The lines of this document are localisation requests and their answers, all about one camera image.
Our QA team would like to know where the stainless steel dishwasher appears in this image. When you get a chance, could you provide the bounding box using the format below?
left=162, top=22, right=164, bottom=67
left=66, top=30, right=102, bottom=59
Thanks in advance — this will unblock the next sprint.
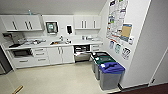
left=73, top=44, right=92, bottom=64

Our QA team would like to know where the grey bin black lid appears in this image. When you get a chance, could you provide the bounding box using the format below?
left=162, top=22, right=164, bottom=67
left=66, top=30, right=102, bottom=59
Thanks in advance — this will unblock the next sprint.
left=90, top=51, right=110, bottom=73

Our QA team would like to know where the chrome faucet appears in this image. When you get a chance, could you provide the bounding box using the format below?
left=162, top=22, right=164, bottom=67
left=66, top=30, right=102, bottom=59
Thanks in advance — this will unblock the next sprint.
left=58, top=35, right=65, bottom=43

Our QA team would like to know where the grey bin green lid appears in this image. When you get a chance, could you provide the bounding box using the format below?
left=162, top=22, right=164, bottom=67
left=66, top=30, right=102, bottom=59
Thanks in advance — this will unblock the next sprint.
left=93, top=55, right=118, bottom=81

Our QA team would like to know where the white base cabinet unit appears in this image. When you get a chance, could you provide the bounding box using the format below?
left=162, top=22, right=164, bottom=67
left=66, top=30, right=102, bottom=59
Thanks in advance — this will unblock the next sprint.
left=5, top=38, right=104, bottom=70

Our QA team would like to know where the steel paper towel dispenser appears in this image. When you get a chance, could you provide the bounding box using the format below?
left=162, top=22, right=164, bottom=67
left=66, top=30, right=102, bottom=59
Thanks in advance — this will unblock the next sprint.
left=44, top=20, right=60, bottom=36

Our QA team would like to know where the grey bin blue lid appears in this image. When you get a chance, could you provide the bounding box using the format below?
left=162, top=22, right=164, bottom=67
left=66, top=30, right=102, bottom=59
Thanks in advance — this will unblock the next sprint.
left=98, top=61, right=126, bottom=91

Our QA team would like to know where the large colourful poster board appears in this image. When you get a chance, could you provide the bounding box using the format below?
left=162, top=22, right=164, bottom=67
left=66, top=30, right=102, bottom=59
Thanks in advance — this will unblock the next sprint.
left=105, top=0, right=134, bottom=43

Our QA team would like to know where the black drying rack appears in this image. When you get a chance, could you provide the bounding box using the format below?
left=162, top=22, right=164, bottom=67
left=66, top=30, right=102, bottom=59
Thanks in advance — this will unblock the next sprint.
left=22, top=38, right=45, bottom=46

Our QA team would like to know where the black built-in microwave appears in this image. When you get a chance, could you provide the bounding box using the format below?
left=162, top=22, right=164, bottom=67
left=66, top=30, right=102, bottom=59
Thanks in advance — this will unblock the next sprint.
left=11, top=48, right=33, bottom=58

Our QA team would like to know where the blue spray bottle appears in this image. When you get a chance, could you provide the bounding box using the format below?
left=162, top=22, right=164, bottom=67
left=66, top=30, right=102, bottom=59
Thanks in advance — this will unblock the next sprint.
left=27, top=8, right=34, bottom=17

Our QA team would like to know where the white door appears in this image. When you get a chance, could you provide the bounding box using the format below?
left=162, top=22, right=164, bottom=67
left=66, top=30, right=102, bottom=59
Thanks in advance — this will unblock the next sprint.
left=149, top=45, right=168, bottom=87

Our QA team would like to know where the stainless steel refrigerator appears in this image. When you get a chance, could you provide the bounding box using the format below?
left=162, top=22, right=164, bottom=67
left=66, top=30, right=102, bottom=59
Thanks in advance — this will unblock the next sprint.
left=0, top=45, right=13, bottom=76

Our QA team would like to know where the white wall cabinet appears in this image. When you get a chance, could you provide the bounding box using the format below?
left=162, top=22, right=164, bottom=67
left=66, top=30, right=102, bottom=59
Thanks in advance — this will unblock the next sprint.
left=0, top=13, right=45, bottom=33
left=73, top=14, right=102, bottom=31

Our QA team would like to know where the small wall notice sheet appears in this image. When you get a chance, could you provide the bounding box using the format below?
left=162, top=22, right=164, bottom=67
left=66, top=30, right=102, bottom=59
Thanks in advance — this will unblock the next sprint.
left=120, top=46, right=132, bottom=61
left=113, top=42, right=122, bottom=55
left=108, top=39, right=116, bottom=50

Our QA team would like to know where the small white wall box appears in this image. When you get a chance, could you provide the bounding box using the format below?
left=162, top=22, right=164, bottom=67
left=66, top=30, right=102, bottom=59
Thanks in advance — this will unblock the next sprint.
left=128, top=36, right=135, bottom=45

